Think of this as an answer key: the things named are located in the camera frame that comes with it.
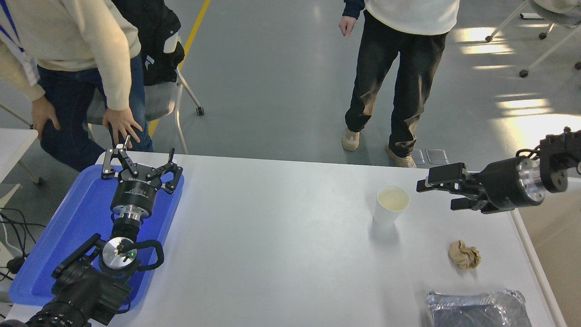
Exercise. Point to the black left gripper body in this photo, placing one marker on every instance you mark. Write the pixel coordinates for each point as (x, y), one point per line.
(134, 193)

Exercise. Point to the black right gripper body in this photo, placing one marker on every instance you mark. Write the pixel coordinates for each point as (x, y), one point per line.
(501, 186)

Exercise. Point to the white paper cup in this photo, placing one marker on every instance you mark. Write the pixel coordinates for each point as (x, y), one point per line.
(386, 217)

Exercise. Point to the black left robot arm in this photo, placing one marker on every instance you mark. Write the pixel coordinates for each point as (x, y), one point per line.
(86, 290)

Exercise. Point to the person's left hand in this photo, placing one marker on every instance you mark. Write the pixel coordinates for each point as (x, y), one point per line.
(123, 125)

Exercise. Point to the person's right hand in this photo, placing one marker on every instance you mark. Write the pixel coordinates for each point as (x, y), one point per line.
(44, 111)
(347, 25)

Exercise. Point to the metal floor plate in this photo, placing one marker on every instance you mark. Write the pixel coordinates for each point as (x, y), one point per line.
(418, 156)
(436, 156)

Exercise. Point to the crumpled tan paper ball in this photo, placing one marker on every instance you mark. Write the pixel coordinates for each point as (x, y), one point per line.
(464, 255)

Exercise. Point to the grey seat chair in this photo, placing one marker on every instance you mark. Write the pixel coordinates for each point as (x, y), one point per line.
(159, 102)

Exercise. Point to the blue plastic tray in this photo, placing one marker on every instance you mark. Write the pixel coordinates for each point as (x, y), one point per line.
(68, 227)

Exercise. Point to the large pale bin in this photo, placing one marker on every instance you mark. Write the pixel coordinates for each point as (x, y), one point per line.
(558, 254)

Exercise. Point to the silver foil tray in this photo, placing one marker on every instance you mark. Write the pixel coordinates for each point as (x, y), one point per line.
(472, 309)

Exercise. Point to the person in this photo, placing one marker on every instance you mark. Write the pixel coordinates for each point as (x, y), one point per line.
(68, 45)
(408, 68)

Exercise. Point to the white side table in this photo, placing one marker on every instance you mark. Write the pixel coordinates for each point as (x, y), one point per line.
(13, 145)

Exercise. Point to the black jacket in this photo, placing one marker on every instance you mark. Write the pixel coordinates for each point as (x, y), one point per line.
(154, 36)

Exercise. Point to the black power plug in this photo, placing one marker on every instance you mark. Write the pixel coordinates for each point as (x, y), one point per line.
(16, 264)

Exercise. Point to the white-legged wheeled chair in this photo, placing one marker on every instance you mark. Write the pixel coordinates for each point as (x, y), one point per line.
(551, 18)

